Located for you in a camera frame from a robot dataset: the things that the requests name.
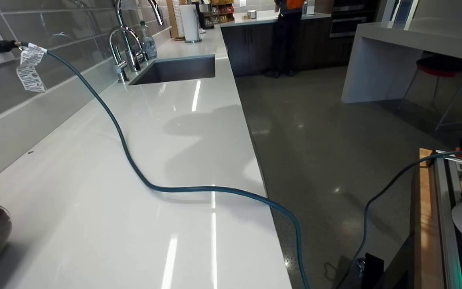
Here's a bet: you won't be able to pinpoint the dark grey sink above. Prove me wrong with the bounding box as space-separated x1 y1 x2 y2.
128 54 217 85

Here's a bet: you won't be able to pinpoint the dark kitchen cabinets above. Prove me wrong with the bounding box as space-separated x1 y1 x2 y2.
220 14 356 77

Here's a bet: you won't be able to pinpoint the person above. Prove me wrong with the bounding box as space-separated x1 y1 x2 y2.
263 0 306 79

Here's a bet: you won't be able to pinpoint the white paper towel roll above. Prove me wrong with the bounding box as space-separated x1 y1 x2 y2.
180 4 203 44

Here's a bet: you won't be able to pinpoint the clear soap bottle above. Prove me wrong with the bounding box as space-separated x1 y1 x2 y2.
139 21 158 60

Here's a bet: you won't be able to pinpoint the snack shelf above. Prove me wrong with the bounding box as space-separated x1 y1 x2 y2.
200 0 235 29

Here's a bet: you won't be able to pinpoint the tall chrome tap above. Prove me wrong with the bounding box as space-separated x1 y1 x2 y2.
114 0 164 73

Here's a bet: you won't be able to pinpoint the small chrome tap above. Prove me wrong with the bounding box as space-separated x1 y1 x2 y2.
108 26 146 83

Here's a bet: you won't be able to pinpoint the built-in oven door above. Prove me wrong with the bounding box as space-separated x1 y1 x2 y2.
329 0 381 39

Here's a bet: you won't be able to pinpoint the white island counter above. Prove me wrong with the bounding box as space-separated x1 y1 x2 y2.
341 18 462 104

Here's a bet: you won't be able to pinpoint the black box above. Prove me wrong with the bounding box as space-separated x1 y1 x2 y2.
353 252 385 289

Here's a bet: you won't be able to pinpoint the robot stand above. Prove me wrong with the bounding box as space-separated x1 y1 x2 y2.
411 148 462 289

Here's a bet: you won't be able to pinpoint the red bar stool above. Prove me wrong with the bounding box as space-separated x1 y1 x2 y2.
401 56 462 132

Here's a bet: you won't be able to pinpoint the teal power cable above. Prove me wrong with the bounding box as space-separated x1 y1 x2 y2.
350 150 462 277
0 40 310 289

